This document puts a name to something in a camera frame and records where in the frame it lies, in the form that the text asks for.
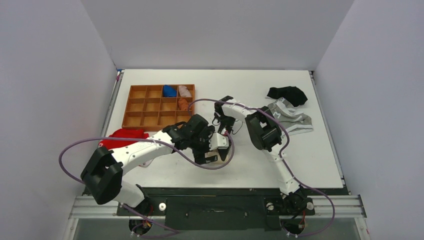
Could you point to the orange-brown rolled underwear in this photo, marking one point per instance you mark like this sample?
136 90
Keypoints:
183 105

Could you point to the red underwear white band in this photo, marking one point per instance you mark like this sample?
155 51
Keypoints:
123 133

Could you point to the wooden compartment tray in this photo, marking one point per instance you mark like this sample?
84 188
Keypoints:
147 109

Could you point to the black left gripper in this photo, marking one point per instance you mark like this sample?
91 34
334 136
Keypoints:
199 156

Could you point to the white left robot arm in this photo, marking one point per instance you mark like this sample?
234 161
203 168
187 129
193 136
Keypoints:
169 140

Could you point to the blue rolled underwear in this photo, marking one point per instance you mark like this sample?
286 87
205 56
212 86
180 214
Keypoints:
169 92

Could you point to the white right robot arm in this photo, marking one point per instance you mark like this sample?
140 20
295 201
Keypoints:
265 134

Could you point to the black underwear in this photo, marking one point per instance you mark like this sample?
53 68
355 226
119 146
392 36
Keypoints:
291 93

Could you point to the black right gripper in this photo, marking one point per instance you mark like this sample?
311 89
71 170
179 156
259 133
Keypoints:
224 118

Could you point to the grey underwear white band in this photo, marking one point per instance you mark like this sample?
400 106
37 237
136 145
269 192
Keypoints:
293 120

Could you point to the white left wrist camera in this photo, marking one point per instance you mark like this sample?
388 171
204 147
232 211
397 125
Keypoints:
218 142

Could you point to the aluminium table edge rail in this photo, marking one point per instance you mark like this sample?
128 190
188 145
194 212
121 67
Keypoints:
106 112

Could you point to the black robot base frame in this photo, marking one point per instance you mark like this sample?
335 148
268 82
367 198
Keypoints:
229 208

